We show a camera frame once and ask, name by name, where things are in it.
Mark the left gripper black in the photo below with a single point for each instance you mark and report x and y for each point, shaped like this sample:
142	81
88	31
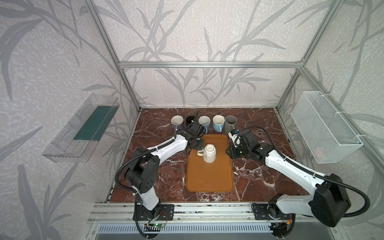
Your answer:
195	130

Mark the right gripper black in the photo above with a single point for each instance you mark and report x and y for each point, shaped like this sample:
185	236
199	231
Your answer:
237	150

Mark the small blue mug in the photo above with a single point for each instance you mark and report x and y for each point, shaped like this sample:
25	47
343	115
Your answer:
205	121

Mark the black mug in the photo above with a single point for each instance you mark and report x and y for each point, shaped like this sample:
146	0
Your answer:
189	121

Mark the lavender purple mug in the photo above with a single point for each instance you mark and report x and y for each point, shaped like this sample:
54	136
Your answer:
178	122

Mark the large light blue mug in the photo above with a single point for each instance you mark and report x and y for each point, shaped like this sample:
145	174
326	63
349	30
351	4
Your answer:
218	123

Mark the white faceted mug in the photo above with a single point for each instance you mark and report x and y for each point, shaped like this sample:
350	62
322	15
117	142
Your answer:
208	153

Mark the grey mug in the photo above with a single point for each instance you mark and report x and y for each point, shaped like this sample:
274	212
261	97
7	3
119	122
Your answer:
230	123

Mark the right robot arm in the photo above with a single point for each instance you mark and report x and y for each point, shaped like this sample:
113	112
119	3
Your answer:
327	199

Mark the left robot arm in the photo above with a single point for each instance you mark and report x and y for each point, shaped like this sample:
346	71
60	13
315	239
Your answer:
139	174

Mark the orange brown tray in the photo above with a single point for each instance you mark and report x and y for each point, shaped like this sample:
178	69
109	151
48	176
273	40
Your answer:
211	177

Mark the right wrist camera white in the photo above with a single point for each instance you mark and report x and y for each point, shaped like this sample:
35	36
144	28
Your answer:
233	135

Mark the white wire mesh basket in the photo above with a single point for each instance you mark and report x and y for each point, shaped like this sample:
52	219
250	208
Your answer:
327	134

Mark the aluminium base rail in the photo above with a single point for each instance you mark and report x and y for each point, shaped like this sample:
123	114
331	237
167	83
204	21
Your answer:
183	212

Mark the clear plastic wall bin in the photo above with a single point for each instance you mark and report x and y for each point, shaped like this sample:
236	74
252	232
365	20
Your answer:
79	138

